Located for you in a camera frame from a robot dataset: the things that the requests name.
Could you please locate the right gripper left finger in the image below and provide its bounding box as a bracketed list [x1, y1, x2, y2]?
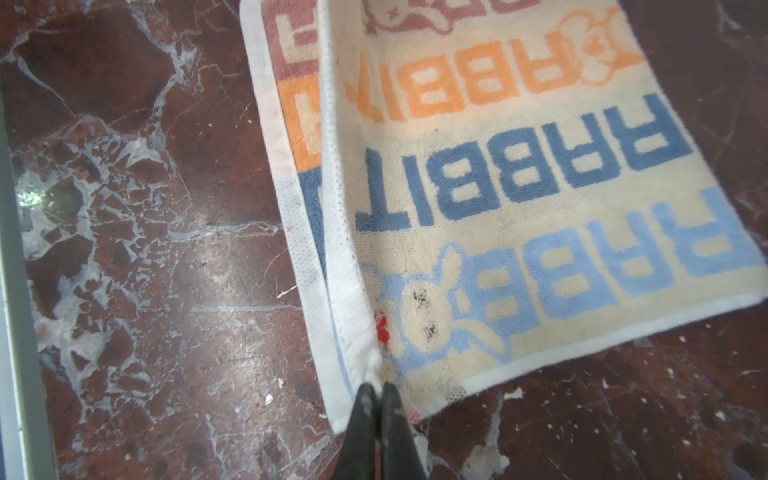
[331, 383, 379, 480]

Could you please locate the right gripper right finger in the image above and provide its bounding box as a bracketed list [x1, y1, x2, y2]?
[380, 383, 427, 480]

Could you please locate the white light-blue towel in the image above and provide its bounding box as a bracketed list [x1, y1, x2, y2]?
[239, 1, 767, 433]

